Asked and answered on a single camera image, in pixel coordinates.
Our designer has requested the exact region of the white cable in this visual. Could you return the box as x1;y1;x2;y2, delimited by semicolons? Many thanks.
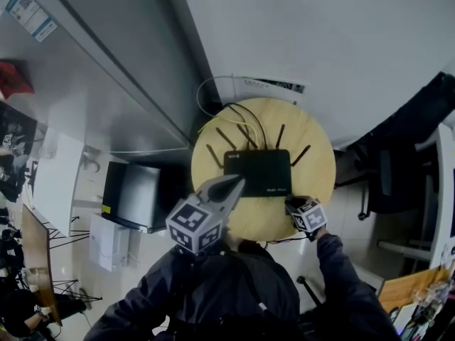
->
196;75;236;119

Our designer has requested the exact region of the black router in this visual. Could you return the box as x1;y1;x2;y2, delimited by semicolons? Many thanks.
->
205;123;312;197

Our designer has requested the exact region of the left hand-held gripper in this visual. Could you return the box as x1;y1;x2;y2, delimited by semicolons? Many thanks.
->
166;174;247;256

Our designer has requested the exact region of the person's dark jacket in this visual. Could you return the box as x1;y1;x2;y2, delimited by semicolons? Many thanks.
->
83;239;402;341

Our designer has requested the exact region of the white floor device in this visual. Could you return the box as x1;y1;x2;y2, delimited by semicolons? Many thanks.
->
88;213;131;273

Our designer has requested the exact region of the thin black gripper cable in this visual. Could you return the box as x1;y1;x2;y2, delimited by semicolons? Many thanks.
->
264;236;312;246

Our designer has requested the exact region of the red paper sheet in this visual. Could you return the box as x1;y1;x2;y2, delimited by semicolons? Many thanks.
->
0;60;36;101

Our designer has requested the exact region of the cluttered wooden desk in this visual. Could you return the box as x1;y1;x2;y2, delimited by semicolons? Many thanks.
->
378;266;455;315

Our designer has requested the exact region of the black office chair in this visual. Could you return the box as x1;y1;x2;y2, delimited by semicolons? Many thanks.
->
336;71;455;222

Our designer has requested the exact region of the black box on shelf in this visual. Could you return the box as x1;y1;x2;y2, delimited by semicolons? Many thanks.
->
101;160;168;234

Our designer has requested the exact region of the blue white label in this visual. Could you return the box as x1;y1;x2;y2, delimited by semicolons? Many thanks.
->
5;0;58;43

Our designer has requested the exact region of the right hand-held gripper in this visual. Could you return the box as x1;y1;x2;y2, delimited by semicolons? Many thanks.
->
291;197;328;234

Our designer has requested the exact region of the wooden desk with wire legs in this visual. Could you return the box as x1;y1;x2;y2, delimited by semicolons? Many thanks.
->
21;204;104;328

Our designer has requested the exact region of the person's left forearm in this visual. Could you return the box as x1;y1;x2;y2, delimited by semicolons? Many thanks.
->
140;245;216;300

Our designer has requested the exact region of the plain white desk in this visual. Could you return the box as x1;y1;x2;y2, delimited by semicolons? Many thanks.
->
33;128;85;237

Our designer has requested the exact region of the white desk with monitor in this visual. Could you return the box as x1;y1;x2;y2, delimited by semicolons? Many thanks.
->
376;124;455;269

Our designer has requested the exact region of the grey refrigerator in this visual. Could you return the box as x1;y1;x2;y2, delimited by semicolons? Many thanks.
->
0;0;214;163

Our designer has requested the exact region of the person's right forearm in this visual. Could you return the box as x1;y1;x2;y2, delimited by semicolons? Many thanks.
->
314;232;364;300

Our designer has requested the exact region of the round wooden table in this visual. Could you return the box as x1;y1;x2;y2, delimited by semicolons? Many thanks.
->
191;97;337;243

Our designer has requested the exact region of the yellow cable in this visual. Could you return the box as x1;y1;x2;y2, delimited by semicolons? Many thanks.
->
198;117;259;148

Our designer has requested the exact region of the white wall network box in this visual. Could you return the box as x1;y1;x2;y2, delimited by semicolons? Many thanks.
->
230;73;309;105

